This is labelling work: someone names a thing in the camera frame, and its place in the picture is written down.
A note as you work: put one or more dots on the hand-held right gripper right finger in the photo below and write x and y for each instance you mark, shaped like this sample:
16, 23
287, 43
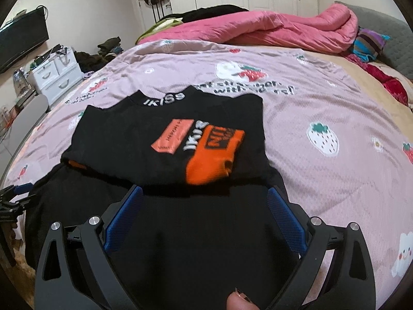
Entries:
285, 219

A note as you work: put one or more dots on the black cloth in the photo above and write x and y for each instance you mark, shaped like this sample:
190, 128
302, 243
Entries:
209, 13

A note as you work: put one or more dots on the green cloth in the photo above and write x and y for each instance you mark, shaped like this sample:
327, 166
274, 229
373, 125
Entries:
158, 27

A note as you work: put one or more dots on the person's right hand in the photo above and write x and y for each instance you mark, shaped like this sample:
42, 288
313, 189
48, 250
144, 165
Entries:
240, 302

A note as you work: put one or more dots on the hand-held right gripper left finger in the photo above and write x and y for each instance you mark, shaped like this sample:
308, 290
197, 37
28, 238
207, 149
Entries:
122, 219

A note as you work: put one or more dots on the pink quilt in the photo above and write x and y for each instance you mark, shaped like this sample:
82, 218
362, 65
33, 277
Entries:
258, 29

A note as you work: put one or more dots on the black sweater with orange cuffs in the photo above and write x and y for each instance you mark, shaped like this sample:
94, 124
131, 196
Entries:
129, 142

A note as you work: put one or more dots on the red cloth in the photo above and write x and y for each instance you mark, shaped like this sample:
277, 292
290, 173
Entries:
387, 82

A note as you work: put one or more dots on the white drawer cabinet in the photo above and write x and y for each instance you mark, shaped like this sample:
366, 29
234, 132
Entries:
55, 76

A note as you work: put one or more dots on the black television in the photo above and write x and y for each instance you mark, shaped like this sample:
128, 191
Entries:
22, 42

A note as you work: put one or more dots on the grey quilted headboard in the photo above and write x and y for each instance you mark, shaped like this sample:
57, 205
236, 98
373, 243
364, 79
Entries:
393, 29

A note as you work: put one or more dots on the pink strawberry print bed sheet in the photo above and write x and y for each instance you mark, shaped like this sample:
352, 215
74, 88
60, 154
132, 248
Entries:
306, 184

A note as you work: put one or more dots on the colourful striped cloth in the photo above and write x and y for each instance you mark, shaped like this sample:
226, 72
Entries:
369, 43

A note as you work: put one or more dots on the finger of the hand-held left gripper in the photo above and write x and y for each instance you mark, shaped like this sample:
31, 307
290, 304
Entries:
19, 204
21, 189

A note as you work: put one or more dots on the pile of dark clothes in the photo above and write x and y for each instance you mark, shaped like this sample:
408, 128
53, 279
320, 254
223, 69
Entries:
96, 55

